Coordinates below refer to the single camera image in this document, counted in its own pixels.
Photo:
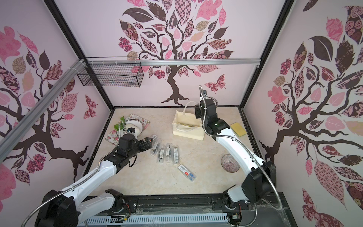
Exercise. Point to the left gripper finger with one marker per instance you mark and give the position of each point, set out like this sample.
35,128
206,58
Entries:
148,141
144,147

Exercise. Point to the white toy radish with leaves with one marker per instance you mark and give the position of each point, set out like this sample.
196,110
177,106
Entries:
120,126

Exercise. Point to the white slotted cable duct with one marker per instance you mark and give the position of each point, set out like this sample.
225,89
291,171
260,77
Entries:
159,219

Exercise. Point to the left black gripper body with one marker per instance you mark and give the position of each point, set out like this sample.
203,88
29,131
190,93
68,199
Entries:
133,152

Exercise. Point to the aluminium rail left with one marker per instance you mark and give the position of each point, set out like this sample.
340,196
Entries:
15,135

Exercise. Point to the black wire basket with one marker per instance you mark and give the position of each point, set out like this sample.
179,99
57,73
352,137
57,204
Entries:
112,73

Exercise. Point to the compass case with red label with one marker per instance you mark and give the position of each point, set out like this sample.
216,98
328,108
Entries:
154,137

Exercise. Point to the aluminium rail back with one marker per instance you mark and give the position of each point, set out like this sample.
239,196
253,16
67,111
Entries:
250,61

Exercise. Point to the floral rectangular tray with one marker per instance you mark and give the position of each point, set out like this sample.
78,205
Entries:
114,139

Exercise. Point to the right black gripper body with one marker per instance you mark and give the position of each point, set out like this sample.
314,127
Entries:
205,105

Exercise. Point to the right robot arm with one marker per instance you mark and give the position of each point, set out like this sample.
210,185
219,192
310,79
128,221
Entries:
260,176

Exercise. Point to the cream canvas tote bag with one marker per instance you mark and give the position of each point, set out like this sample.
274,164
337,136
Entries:
187,125

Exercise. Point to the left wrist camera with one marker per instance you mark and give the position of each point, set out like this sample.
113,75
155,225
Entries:
131,130

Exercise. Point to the compass case red blue front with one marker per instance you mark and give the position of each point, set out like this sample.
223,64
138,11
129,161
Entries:
187,173

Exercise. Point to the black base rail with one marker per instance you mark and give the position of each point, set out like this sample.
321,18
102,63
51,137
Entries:
241,214

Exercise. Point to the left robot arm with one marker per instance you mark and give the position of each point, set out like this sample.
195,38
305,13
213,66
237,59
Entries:
68,207

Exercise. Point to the pink glass bowl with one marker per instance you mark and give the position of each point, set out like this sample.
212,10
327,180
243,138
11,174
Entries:
229,164

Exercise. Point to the aluminium rail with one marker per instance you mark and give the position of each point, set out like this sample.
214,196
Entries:
250,61
15,135

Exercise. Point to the yellow green sponge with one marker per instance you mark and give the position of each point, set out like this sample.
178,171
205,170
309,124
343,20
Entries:
238,129

